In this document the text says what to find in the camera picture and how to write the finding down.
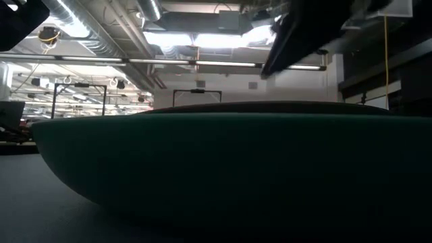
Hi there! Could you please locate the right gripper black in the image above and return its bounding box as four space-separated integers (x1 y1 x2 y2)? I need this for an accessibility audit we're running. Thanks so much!
261 0 394 78

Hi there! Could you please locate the pink plastic plate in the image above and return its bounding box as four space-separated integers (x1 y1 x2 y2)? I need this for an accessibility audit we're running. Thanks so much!
141 100 392 116

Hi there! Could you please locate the green bowl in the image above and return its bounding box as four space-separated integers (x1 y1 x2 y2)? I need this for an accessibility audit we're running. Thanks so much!
30 113 432 234

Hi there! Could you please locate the bright ceiling light panel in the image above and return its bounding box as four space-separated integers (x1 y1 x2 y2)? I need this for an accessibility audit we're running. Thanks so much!
143 25 275 49

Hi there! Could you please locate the grey ceiling unit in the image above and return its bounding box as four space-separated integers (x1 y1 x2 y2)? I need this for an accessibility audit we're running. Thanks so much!
153 9 252 34

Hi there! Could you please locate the long ceiling light strip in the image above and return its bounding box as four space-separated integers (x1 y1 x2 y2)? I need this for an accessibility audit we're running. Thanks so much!
0 53 327 72

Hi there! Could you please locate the dark monitor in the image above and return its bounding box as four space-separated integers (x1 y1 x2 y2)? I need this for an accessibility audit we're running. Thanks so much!
0 100 26 130

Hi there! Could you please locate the black cell frame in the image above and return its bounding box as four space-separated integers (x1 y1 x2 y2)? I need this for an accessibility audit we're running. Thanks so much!
172 88 223 107
50 82 108 119

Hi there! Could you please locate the black desk frame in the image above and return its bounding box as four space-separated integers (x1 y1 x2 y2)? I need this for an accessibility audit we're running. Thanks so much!
339 36 432 117

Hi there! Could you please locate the silver ventilation duct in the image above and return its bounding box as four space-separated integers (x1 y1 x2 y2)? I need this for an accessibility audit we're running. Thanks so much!
42 0 159 90

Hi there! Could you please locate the yellow cable reel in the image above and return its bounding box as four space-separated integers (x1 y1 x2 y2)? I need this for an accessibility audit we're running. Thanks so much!
36 26 62 45

